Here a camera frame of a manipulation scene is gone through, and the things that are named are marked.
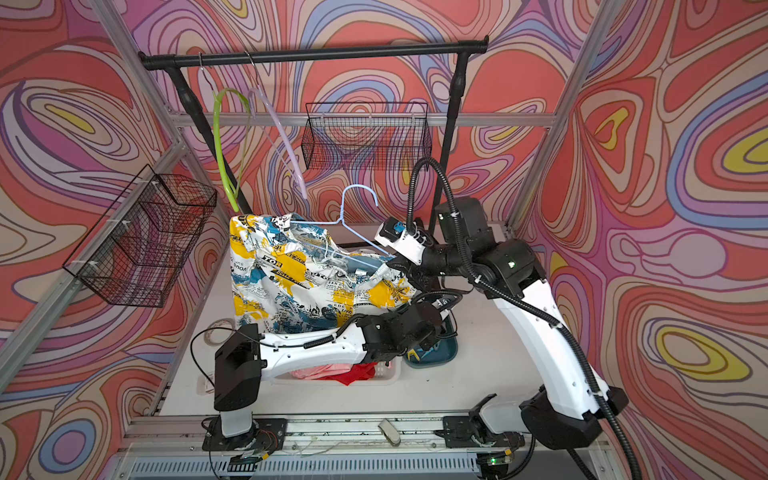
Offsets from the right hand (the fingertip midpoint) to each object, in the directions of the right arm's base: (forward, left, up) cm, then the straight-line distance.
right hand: (395, 268), depth 60 cm
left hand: (-1, -12, -21) cm, 24 cm away
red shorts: (-11, +10, -29) cm, 32 cm away
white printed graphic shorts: (+2, +23, -3) cm, 23 cm away
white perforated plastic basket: (-9, +3, -36) cm, 37 cm away
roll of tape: (+5, +56, -38) cm, 67 cm away
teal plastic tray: (-4, -13, -37) cm, 39 cm away
